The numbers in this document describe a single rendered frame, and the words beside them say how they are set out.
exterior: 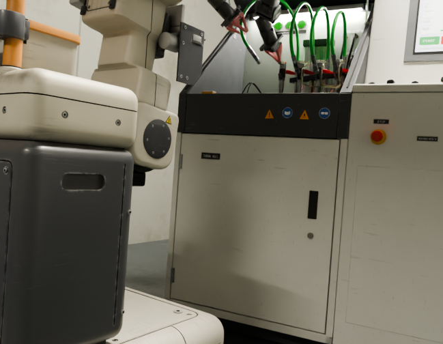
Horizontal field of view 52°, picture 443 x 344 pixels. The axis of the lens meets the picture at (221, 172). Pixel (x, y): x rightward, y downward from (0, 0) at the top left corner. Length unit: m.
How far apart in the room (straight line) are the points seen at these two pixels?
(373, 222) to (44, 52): 1.14
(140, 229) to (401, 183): 2.49
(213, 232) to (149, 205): 1.95
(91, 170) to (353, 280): 1.06
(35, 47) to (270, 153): 0.98
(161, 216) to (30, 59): 2.95
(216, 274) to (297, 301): 0.33
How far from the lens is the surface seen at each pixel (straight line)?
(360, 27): 2.28
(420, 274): 1.63
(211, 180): 1.81
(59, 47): 1.05
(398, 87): 1.64
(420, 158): 1.60
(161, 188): 3.81
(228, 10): 1.96
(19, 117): 0.83
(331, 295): 1.69
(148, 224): 3.75
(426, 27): 1.97
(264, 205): 1.72
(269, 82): 2.34
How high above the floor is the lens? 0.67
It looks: 1 degrees down
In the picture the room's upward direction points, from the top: 4 degrees clockwise
